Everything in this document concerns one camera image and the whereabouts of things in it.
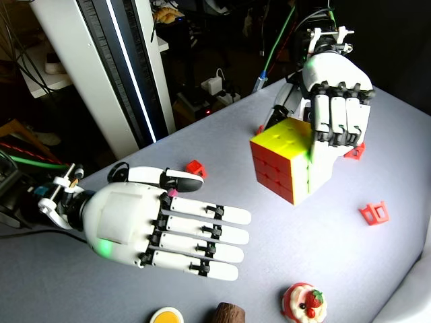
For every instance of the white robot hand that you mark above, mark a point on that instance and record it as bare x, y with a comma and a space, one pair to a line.
333, 74
121, 215

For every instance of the multicoloured Rubik's cube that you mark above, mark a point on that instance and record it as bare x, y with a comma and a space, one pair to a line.
279, 161

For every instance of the pink round disc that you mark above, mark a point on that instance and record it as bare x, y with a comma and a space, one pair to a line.
172, 192

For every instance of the red toy stool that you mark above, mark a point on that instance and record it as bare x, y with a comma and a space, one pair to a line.
194, 166
372, 213
355, 152
261, 129

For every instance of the white power strip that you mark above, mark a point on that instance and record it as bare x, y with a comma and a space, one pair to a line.
230, 97

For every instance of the yellow and white disc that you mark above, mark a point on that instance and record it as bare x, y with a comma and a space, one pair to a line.
166, 316

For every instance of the white power charger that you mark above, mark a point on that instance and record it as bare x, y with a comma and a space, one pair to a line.
213, 84

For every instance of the black box with red light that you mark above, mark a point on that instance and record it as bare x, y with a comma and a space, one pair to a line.
198, 112

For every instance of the brown toy log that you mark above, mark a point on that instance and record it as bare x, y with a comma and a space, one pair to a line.
229, 313

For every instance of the white vertical column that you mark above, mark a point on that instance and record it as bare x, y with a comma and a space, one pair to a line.
84, 67

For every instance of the white shoe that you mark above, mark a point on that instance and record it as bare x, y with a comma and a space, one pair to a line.
54, 67

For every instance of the yellow toy bread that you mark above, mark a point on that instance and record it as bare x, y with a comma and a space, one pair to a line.
166, 14

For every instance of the strawberry toy cake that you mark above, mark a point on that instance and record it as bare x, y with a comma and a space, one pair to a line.
304, 304

